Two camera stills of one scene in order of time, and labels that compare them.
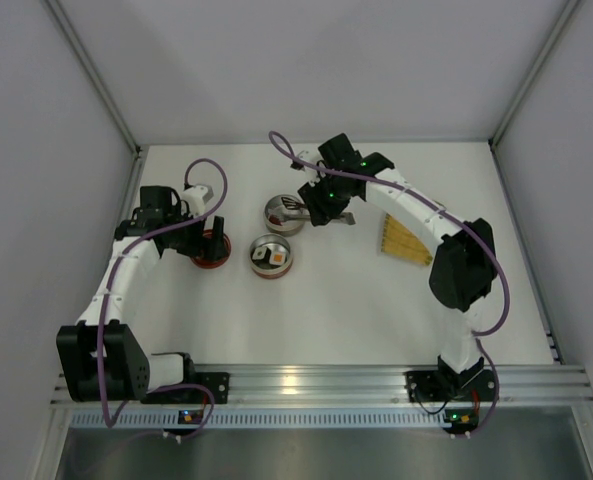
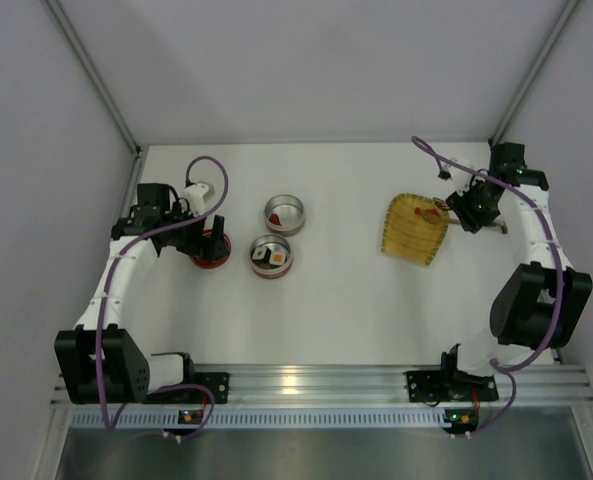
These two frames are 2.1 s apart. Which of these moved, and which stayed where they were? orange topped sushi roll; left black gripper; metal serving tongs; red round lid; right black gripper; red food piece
Moved: right black gripper; metal serving tongs
Stayed: red round lid; left black gripper; orange topped sushi roll; red food piece
